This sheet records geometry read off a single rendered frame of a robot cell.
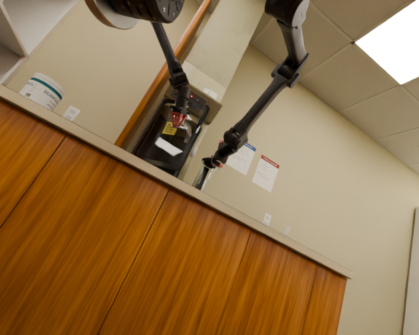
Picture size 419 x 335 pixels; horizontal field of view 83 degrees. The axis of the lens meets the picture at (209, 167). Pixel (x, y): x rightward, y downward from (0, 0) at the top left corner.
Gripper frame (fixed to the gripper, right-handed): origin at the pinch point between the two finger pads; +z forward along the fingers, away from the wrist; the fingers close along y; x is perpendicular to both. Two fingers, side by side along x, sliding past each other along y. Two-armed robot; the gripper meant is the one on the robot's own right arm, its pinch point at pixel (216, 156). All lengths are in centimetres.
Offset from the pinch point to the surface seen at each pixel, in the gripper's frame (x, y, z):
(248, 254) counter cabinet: -29, -42, -14
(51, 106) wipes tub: 77, -19, -2
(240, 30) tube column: 17, 100, 11
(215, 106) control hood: 11.6, 29.1, 2.4
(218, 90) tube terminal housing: 12, 47, 12
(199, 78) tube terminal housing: 26, 47, 12
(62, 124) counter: 65, -27, -17
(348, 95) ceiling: -112, 144, 31
